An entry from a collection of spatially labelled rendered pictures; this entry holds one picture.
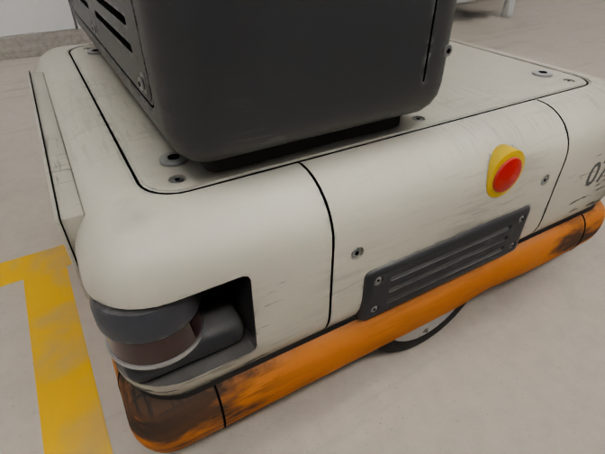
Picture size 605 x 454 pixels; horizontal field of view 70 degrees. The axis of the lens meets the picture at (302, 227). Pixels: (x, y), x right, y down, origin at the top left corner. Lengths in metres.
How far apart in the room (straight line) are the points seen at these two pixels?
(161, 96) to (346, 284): 0.21
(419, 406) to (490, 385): 0.09
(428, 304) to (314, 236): 0.20
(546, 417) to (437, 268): 0.21
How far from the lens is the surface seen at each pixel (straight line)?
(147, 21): 0.29
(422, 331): 0.56
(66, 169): 0.42
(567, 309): 0.71
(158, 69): 0.30
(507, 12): 2.79
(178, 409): 0.40
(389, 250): 0.39
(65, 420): 0.57
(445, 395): 0.55
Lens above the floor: 0.44
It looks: 36 degrees down
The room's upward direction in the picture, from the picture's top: straight up
